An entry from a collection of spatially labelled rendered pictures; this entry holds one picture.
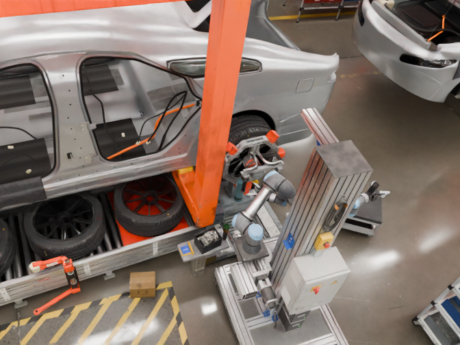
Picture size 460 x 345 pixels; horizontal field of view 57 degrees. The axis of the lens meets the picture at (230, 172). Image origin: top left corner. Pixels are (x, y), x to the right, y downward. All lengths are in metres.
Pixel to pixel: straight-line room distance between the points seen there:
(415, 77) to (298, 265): 3.24
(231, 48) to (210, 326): 2.42
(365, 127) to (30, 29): 4.39
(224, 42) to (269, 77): 1.17
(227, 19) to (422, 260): 3.45
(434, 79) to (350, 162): 3.17
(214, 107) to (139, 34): 0.84
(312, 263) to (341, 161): 0.82
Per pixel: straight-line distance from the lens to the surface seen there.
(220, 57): 2.56
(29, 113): 4.28
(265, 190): 3.26
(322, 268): 2.96
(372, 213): 4.62
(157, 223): 3.87
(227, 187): 4.50
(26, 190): 3.68
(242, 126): 3.79
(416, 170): 5.88
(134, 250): 3.89
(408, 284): 4.75
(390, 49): 5.60
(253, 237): 3.21
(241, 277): 3.35
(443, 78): 5.52
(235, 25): 2.49
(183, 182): 3.91
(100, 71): 4.95
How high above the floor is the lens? 3.66
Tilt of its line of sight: 48 degrees down
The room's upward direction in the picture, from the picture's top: 11 degrees clockwise
